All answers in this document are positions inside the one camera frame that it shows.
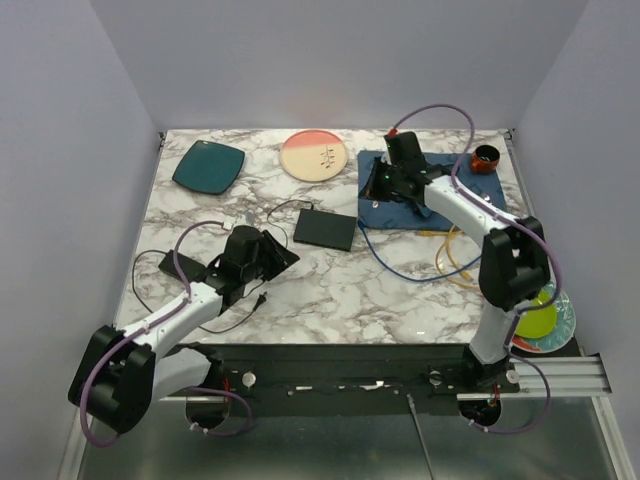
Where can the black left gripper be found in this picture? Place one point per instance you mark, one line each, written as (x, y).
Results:
(280, 257)

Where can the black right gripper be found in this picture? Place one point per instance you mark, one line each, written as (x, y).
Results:
(371, 191)

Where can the black network switch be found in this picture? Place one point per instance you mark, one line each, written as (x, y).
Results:
(325, 229)

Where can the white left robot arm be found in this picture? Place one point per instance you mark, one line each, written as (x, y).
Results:
(123, 371)

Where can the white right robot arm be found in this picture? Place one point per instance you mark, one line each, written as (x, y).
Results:
(514, 262)

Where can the blue cloth placemat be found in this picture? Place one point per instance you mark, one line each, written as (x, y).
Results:
(401, 216)

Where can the pink and cream round plate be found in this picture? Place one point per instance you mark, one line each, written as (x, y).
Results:
(313, 155)

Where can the orange-brown mug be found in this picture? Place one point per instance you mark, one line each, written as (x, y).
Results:
(485, 159)

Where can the teal square plate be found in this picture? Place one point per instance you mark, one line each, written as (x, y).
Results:
(209, 168)

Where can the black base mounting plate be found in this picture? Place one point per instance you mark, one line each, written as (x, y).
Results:
(350, 380)

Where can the lime green plate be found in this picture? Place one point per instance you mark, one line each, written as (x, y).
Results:
(537, 323)

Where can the red rimmed plate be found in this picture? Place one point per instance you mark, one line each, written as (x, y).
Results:
(526, 345)

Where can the light blue patterned plate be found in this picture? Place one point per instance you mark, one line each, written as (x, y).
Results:
(562, 332)

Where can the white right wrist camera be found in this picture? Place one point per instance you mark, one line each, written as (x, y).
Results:
(386, 158)

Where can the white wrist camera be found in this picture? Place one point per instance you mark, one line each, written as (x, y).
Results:
(386, 158)
(241, 219)

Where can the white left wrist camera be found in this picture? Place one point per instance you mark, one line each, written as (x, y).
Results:
(241, 219)

